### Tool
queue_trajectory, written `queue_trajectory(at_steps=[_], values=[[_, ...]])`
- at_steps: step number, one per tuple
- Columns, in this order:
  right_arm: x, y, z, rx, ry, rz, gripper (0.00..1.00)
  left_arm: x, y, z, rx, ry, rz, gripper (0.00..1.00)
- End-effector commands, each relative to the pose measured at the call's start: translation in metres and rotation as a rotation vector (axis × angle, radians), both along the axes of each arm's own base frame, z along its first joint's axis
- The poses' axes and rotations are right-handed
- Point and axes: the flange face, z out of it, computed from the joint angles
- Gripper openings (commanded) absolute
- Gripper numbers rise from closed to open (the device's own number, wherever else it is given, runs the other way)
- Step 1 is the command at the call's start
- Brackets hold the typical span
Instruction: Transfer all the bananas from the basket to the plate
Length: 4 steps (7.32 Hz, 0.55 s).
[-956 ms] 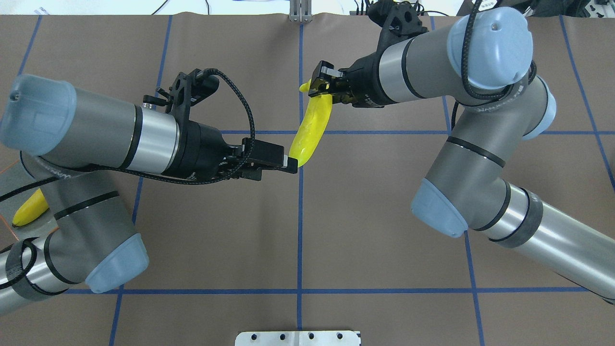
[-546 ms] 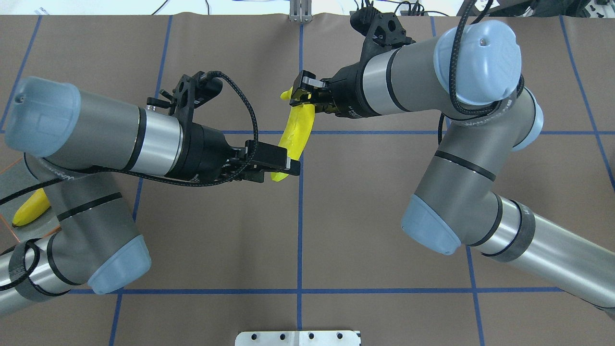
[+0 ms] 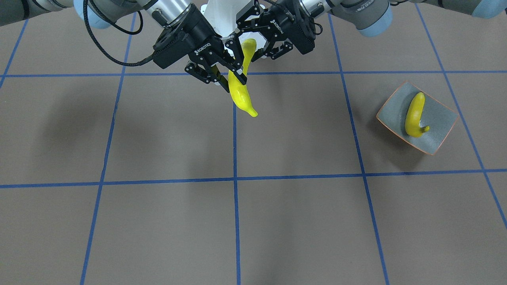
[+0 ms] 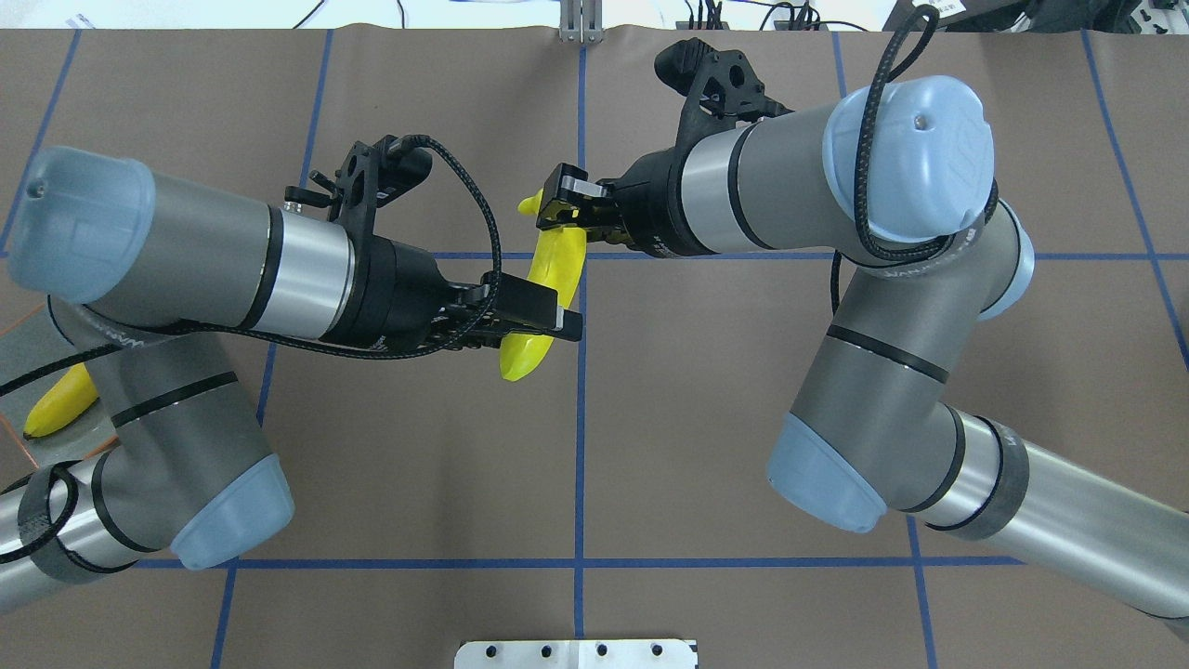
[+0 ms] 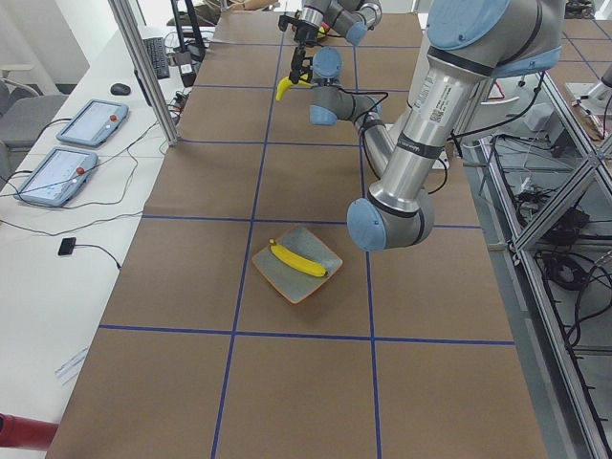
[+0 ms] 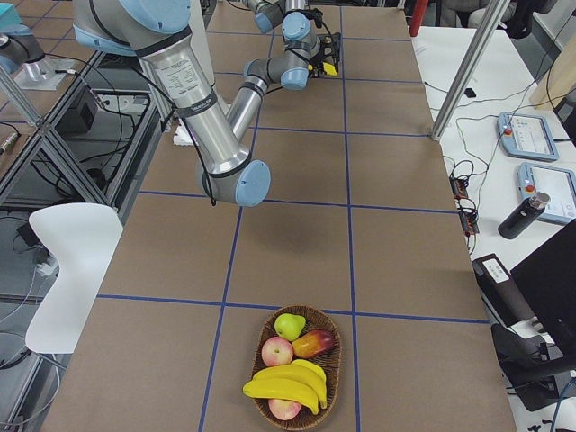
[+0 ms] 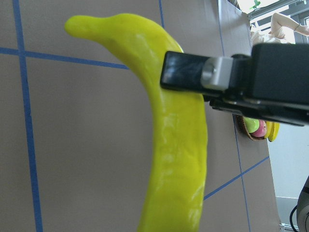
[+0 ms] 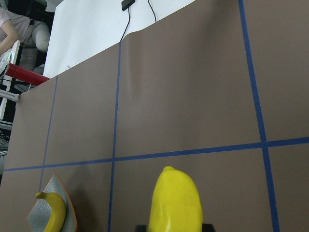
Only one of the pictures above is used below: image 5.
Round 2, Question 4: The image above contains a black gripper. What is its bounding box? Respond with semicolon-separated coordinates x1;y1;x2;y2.
289;46;314;85
294;20;318;47

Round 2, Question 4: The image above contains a yellow banana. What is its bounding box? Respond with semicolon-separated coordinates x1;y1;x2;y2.
275;76;295;101
269;239;327;278

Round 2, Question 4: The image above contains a yellow banana top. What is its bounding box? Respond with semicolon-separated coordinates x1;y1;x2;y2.
269;239;327;278

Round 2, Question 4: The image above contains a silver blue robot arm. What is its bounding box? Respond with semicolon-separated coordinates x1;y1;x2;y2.
310;1;565;251
294;0;383;47

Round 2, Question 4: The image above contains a grey square plate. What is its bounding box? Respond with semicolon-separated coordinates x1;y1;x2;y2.
251;227;343;304

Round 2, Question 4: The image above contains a black keyboard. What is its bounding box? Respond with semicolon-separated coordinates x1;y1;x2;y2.
142;37;170;79

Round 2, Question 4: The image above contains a black computer mouse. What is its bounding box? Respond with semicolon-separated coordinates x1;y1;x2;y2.
109;83;131;96

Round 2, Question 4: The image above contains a blue teach pendant far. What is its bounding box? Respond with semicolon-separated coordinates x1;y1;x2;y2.
55;99;129;147

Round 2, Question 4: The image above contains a blue teach pendant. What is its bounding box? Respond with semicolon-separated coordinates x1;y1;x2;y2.
13;146;98;208
55;99;129;147

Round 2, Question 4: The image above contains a blue teach pendant near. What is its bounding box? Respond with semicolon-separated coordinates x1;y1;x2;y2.
13;146;98;208

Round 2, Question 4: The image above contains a small black device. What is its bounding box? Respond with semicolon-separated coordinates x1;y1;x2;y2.
57;237;77;257

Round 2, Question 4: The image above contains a red cylinder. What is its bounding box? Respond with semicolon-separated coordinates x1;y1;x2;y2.
0;413;58;451

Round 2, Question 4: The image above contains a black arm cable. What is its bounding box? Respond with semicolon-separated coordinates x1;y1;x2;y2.
336;87;389;130

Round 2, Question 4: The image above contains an aluminium frame post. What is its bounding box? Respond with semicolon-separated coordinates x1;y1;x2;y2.
108;0;178;146

